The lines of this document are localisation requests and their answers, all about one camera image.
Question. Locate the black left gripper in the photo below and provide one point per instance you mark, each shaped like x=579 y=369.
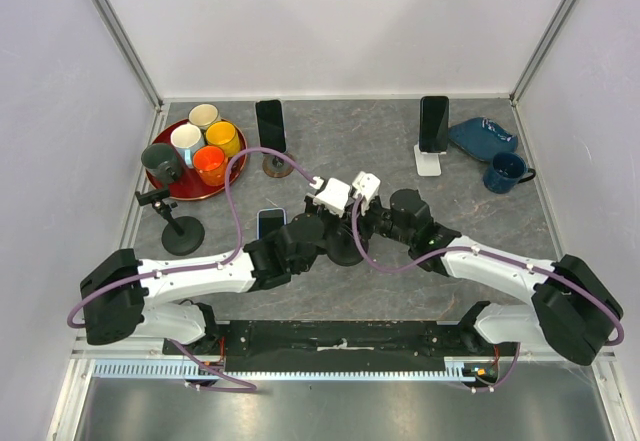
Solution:
x=312 y=208

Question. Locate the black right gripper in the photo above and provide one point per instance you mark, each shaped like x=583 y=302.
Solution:
x=364 y=219

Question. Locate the light blue cased phone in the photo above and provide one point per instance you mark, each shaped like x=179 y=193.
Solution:
x=270 y=220

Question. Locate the black phone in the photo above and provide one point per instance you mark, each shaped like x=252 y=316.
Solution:
x=433 y=126
x=270 y=122

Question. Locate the black round-base phone stand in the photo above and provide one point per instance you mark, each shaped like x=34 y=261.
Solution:
x=181 y=236

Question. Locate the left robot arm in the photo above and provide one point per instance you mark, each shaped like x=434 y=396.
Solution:
x=126 y=296

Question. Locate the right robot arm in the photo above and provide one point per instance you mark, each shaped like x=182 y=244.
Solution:
x=561 y=304

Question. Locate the white phone stand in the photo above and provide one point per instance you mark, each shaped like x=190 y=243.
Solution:
x=427 y=164

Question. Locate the round wooden phone stand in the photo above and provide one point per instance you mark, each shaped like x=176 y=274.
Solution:
x=275 y=167

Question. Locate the black phone on white stand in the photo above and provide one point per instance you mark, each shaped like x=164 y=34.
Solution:
x=433 y=126

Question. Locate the blue shell-shaped plate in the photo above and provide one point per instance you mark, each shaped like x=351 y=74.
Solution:
x=482 y=138

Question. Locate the orange mug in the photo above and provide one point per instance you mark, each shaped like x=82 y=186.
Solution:
x=210 y=164

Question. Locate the yellow mug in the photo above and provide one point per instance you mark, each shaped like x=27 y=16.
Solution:
x=225 y=136

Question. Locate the dark blue ceramic mug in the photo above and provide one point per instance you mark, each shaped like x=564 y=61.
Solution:
x=505 y=171

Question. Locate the red round tray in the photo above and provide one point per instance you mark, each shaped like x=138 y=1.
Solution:
x=197 y=184

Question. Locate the cream beige mug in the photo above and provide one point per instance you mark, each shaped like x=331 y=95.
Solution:
x=204 y=115

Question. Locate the dark green mug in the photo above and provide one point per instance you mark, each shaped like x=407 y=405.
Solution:
x=162 y=162

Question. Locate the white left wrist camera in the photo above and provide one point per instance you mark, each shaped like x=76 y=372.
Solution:
x=332 y=194

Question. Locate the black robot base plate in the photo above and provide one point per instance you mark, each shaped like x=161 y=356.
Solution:
x=342 y=346

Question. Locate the white mug blue handle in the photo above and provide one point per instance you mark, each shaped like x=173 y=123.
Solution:
x=187 y=139

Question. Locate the light blue cable duct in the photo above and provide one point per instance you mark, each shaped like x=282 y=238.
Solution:
x=180 y=369

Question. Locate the aluminium front frame rail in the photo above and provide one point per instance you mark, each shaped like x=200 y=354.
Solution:
x=135 y=347

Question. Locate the aluminium corner frame post right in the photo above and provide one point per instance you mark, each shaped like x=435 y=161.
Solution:
x=552 y=31

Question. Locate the aluminium corner frame post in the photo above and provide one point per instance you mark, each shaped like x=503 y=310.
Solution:
x=552 y=31
x=123 y=42

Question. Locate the aluminium corner frame post left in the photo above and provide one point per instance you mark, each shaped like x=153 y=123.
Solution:
x=123 y=42

